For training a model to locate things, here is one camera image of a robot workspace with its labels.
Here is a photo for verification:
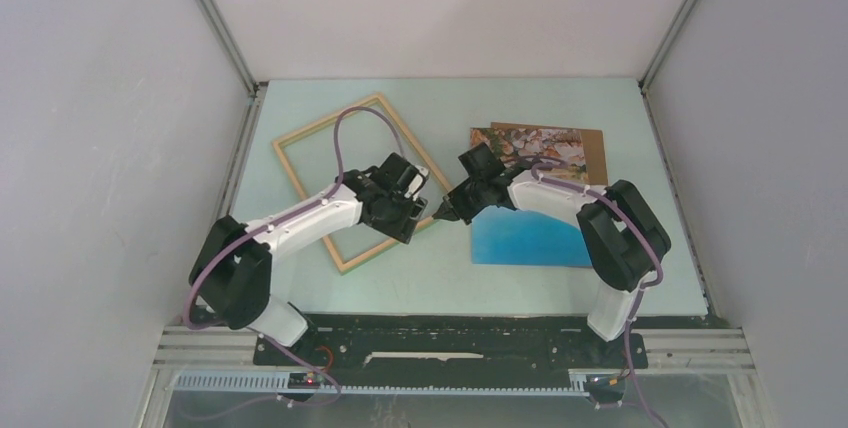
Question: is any wooden picture frame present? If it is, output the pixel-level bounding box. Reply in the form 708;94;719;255
272;93;451;275

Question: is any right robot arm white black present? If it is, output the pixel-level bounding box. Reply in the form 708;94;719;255
434;143;672;366

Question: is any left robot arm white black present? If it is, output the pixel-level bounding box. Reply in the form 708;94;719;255
188;152;429;365

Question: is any landscape photo print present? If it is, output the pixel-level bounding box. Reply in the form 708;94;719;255
470;127;590;268

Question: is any brown cardboard backing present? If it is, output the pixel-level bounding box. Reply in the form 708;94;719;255
472;122;609;185

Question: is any aluminium base extrusion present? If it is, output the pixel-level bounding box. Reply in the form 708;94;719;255
154;327;755;375

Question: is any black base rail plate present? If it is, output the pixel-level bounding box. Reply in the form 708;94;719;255
291;314;648;390

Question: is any grey cable duct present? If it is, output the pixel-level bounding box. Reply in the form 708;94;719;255
171;370;589;397

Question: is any left aluminium corner post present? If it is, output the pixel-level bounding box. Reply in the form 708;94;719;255
195;0;259;97

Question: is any aluminium corner post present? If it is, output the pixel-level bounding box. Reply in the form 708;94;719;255
195;0;259;97
639;0;700;94

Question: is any right aluminium corner post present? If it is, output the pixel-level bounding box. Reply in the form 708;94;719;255
639;0;700;94

